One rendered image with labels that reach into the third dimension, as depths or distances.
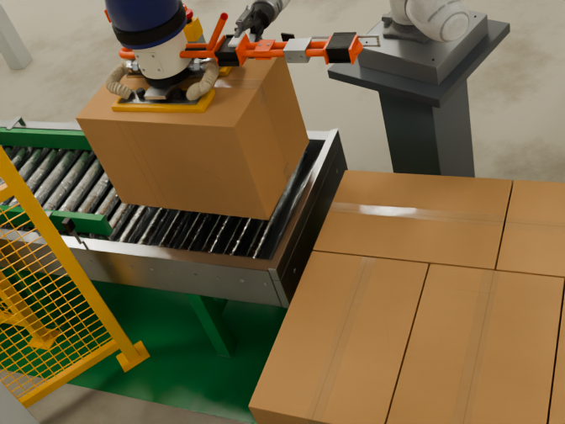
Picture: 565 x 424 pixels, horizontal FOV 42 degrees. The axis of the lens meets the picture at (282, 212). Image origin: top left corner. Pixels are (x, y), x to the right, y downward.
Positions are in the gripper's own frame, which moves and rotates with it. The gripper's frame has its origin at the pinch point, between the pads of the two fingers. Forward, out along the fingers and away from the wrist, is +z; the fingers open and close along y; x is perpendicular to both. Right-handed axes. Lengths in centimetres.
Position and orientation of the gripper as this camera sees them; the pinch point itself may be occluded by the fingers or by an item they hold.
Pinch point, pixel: (239, 49)
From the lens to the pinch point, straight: 225.2
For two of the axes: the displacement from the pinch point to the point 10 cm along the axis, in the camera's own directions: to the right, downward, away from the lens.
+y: 2.4, 7.0, 6.8
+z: -3.4, 7.1, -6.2
